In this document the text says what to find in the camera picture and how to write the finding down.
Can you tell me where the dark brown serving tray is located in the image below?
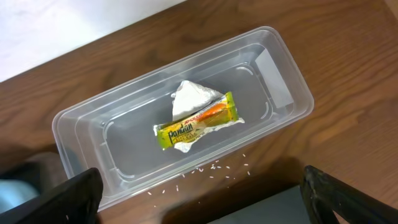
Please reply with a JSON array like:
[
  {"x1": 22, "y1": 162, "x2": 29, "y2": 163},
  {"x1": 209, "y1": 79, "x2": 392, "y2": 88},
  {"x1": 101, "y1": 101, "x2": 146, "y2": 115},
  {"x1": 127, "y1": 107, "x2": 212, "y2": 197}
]
[{"x1": 1, "y1": 152, "x2": 68, "y2": 194}]

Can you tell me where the light blue bowl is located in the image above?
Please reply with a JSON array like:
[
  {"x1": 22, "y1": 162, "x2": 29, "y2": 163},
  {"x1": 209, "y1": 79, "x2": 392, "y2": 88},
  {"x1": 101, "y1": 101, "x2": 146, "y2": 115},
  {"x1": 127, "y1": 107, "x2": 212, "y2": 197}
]
[{"x1": 0, "y1": 179, "x2": 39, "y2": 213}]

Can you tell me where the clear plastic bin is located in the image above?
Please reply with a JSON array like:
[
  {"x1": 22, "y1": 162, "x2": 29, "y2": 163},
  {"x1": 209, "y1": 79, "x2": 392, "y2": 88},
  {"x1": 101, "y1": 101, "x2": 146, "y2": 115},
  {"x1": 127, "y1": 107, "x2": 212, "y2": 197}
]
[{"x1": 52, "y1": 27, "x2": 314, "y2": 210}]

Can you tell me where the yellow snack wrapper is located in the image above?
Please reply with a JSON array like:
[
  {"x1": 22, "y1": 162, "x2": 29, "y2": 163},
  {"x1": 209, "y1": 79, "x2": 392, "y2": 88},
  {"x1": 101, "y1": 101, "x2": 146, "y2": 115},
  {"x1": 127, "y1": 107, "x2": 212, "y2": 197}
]
[{"x1": 154, "y1": 91, "x2": 244, "y2": 153}]

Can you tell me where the black tray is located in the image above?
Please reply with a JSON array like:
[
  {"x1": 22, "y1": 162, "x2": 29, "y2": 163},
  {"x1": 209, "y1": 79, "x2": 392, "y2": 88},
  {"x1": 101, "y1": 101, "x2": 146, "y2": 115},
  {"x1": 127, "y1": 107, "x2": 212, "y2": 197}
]
[{"x1": 210, "y1": 186, "x2": 311, "y2": 224}]

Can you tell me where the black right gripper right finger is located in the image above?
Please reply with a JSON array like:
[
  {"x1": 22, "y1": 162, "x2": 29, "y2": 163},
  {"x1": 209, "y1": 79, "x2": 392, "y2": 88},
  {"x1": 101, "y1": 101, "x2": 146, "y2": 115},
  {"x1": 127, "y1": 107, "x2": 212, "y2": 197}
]
[{"x1": 300, "y1": 166, "x2": 397, "y2": 224}]

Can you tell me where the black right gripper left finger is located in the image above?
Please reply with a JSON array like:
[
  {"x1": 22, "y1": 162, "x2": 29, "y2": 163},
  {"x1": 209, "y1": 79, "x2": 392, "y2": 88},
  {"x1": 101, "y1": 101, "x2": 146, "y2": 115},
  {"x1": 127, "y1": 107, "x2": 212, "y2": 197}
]
[{"x1": 1, "y1": 168, "x2": 103, "y2": 224}]

